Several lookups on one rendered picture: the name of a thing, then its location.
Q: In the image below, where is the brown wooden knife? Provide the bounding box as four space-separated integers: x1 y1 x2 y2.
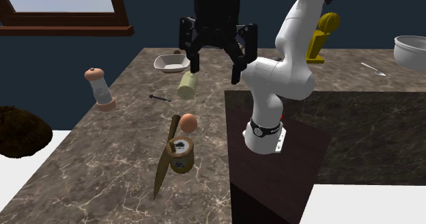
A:
152 113 182 201

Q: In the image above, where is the dark brown furry cushion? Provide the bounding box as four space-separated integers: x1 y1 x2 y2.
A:
0 105 54 160

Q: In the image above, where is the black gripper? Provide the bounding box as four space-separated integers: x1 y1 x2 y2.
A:
178 0 259 85

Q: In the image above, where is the dark red robot stand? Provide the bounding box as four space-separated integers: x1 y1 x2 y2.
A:
224 89 332 224

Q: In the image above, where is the large white bowl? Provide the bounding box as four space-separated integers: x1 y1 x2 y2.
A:
393 35 426 73

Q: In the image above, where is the silver spoon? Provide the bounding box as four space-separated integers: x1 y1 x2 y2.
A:
360 61 387 77

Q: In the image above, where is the glass grinder with tan caps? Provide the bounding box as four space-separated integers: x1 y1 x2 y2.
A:
83 67 117 113

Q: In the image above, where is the brown egg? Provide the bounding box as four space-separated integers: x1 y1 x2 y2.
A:
179 113 199 135

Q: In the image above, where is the pale green cylinder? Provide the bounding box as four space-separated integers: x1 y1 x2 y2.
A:
176 71 199 101

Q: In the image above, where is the brown framed window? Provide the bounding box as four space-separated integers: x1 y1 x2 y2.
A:
0 0 136 38

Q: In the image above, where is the yellow trophy figure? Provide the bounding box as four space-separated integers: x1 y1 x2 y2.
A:
305 12 341 65

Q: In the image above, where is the white square bowl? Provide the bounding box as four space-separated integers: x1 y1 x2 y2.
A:
154 53 192 74

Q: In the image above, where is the yellow jar with wooden spoon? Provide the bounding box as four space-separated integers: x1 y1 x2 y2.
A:
165 135 195 175

